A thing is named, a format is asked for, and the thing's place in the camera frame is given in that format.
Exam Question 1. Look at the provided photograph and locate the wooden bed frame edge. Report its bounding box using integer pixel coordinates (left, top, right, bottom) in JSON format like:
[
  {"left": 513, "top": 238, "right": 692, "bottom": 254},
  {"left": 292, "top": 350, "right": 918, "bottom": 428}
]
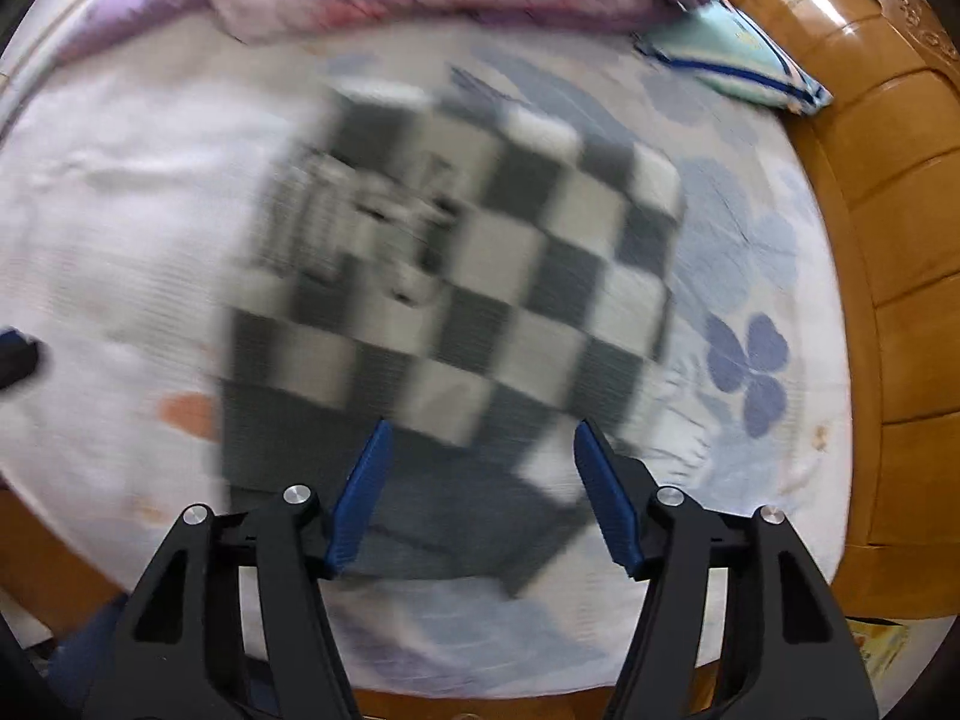
[{"left": 2, "top": 491, "right": 612, "bottom": 718}]

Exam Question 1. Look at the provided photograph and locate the orange wooden headboard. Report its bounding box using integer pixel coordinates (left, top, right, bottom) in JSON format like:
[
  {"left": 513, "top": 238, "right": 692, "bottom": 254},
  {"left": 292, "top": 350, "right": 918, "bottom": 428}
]
[{"left": 731, "top": 0, "right": 960, "bottom": 619}]

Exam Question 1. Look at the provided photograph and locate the light blue striped pillow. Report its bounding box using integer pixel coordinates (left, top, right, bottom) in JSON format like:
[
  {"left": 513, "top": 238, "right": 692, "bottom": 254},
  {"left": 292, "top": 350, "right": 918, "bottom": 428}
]
[{"left": 635, "top": 0, "right": 833, "bottom": 115}]

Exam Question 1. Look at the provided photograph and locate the white floral bed sheet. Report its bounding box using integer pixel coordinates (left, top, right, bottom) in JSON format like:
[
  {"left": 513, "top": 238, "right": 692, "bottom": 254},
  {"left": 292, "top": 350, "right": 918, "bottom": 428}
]
[{"left": 2, "top": 16, "right": 853, "bottom": 697}]

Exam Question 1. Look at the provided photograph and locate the grey white checkered knit sweater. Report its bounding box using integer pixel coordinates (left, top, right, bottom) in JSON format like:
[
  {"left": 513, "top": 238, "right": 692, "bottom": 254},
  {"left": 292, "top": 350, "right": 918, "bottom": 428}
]
[{"left": 220, "top": 82, "right": 685, "bottom": 593}]

